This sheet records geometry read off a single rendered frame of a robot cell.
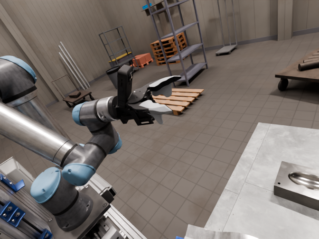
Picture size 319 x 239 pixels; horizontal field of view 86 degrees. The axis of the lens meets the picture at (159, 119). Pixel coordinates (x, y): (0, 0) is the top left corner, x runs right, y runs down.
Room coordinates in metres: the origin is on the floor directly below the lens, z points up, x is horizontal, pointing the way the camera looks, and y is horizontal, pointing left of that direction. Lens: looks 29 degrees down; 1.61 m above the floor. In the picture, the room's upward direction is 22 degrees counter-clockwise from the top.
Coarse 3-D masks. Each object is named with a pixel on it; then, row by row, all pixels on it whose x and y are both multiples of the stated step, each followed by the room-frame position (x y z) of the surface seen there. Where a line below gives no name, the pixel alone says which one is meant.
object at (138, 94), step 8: (144, 88) 0.46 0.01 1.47; (136, 96) 0.44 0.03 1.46; (144, 96) 0.42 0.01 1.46; (112, 104) 0.46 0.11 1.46; (128, 104) 0.42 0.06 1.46; (112, 112) 0.45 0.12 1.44; (120, 112) 0.47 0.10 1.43; (128, 112) 0.46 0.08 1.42; (144, 112) 0.42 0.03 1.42; (136, 120) 0.43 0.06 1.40; (144, 120) 0.43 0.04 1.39; (152, 120) 0.41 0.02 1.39
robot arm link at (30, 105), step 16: (0, 64) 0.62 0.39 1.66; (16, 64) 0.65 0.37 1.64; (0, 80) 0.59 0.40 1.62; (16, 80) 0.62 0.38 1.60; (32, 80) 0.68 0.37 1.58; (0, 96) 0.58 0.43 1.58; (16, 96) 0.60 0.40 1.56; (32, 96) 0.64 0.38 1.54; (32, 112) 0.62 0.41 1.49; (48, 112) 0.66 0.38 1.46; (80, 144) 0.71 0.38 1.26
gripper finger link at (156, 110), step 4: (148, 100) 0.40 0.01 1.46; (140, 104) 0.39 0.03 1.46; (144, 104) 0.38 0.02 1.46; (148, 104) 0.38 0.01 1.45; (152, 104) 0.37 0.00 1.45; (156, 104) 0.36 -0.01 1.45; (160, 104) 0.35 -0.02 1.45; (164, 104) 0.35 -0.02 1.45; (148, 108) 0.36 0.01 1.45; (152, 108) 0.35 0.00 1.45; (156, 108) 0.35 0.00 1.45; (160, 108) 0.34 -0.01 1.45; (164, 108) 0.34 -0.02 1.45; (168, 108) 0.33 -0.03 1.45; (152, 112) 0.35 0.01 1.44; (156, 112) 0.35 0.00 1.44; (160, 112) 0.34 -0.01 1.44; (164, 112) 0.33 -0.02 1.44; (168, 112) 0.33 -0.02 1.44; (156, 116) 0.37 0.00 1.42; (160, 116) 0.35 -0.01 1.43; (160, 120) 0.36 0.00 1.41
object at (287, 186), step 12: (288, 168) 0.47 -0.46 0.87; (300, 168) 0.44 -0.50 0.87; (312, 168) 0.43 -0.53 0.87; (276, 180) 0.44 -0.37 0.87; (288, 180) 0.42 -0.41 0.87; (300, 180) 0.41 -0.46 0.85; (312, 180) 0.39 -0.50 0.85; (276, 192) 0.41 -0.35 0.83; (288, 192) 0.38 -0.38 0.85; (300, 192) 0.36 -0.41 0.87; (312, 192) 0.34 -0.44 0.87; (312, 204) 0.32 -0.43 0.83
